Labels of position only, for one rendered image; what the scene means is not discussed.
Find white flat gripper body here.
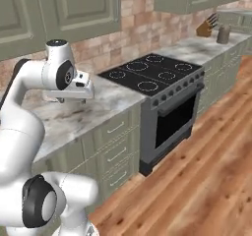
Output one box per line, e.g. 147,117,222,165
44,80,95,102

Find green drawer front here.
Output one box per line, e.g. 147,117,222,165
97,127,142,175
98,151,142,198
93,104,142,150

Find green base cupboard door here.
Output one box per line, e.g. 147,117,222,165
31,138,100,214

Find black hob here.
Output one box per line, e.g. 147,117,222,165
97,52,204,98

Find grey oven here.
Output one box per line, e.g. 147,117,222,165
139,67,206,178

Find black oven door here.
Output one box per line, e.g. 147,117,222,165
154,91,199,150

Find green base cupboard run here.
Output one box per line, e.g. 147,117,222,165
196,36,252,117

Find wooden knife block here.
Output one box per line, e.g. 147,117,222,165
195,12,220,38

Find grey cylindrical pot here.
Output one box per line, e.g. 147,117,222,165
216,24,232,45

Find green cupboard run with worktop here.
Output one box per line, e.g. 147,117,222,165
217,7,252,35

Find silver drawer handle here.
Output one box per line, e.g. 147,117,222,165
109,170,129,187
106,147,128,163
106,121,126,135

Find green wall cupboard door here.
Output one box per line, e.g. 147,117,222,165
0,0,47,62
34,0,123,43

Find grey oven door handle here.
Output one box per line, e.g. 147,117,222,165
157,82,205,118

